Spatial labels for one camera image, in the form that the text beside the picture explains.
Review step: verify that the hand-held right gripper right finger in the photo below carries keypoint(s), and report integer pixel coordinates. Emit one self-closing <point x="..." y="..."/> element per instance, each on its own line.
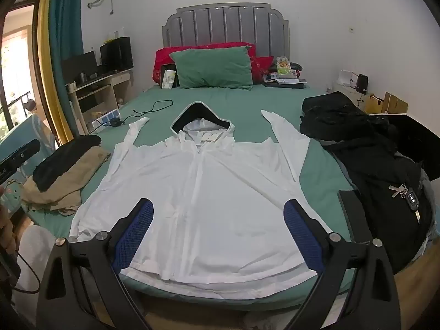
<point x="302" y="237"/>

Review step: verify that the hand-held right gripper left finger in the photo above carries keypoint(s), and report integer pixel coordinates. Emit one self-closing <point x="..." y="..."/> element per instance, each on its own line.
<point x="134" y="237"/>

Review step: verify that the white hooded jacket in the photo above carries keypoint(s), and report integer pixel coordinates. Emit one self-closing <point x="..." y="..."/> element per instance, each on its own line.
<point x="213" y="196"/>

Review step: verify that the black folded clothes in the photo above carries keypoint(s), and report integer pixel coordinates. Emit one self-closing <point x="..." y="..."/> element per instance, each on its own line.
<point x="330" y="113"/>

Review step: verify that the person's left hand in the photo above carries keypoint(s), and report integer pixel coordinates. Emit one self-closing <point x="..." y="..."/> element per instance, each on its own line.
<point x="6" y="230"/>

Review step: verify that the light blue printed cloth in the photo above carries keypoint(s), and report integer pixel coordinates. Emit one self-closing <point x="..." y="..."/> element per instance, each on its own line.
<point x="34" y="130"/>

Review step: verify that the black folded garment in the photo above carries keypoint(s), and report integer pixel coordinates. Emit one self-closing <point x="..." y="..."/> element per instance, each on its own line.
<point x="65" y="161"/>

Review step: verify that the beige pants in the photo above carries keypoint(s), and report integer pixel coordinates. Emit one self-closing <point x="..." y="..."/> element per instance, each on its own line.
<point x="58" y="196"/>

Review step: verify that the white and blue power strip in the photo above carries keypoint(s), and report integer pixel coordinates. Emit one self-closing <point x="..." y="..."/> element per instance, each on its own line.
<point x="103" y="118"/>

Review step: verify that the white cloth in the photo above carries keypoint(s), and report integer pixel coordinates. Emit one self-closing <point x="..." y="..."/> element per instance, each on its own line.
<point x="37" y="254"/>

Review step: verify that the black jacket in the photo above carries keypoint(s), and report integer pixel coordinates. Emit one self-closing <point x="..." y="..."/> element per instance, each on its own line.
<point x="371" y="165"/>

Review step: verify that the yellow curtain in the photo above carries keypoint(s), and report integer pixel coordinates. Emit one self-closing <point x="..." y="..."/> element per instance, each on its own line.
<point x="44" y="58"/>

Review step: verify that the small black monitor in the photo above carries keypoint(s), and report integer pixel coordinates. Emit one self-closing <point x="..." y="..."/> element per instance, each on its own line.
<point x="79" y="65"/>

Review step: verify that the key bunch with car key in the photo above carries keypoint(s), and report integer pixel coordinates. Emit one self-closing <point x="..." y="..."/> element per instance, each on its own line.
<point x="410" y="201"/>

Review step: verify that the teal curtain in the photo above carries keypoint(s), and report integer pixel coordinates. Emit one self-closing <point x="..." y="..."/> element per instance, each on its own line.
<point x="63" y="24"/>

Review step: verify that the large black monitor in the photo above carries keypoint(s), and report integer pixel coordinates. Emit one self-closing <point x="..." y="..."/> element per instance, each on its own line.
<point x="117" y="53"/>

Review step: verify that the cardboard boxes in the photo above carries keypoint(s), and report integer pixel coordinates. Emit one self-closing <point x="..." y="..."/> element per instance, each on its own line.
<point x="388" y="103"/>

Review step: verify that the wet wipes pack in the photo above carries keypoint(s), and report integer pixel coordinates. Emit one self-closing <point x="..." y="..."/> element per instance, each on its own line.
<point x="169" y="79"/>

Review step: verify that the black speaker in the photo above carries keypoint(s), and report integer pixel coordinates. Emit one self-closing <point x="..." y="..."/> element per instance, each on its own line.
<point x="362" y="84"/>

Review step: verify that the white box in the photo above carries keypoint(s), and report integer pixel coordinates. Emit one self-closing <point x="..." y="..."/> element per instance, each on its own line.
<point x="345" y="77"/>

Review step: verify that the green snack bag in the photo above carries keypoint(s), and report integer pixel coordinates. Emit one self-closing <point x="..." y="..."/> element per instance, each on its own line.
<point x="285" y="67"/>

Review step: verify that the black flat box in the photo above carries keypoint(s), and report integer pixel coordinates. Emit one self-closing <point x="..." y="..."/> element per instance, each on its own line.
<point x="170" y="66"/>

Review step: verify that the red pillow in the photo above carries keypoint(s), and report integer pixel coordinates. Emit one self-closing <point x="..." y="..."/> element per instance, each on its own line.
<point x="161" y="58"/>

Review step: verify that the green pillow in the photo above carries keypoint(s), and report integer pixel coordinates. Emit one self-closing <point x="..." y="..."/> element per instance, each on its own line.
<point x="209" y="67"/>

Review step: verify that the grey padded headboard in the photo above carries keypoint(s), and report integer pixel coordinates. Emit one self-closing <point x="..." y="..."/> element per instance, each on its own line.
<point x="223" y="24"/>

